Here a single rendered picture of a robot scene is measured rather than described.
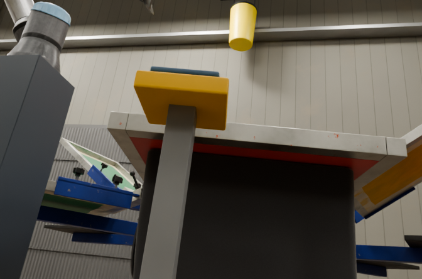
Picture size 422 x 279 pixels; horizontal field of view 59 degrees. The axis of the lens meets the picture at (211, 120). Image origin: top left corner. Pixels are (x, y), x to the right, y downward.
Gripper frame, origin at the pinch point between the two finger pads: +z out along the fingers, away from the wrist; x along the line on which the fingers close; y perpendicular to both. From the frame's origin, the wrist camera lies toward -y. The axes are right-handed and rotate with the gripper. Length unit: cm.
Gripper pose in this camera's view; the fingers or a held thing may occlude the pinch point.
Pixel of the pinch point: (166, 7)
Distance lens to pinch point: 166.8
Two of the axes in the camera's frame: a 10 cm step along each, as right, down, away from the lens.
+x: 6.5, -6.0, 4.6
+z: 6.6, 7.5, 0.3
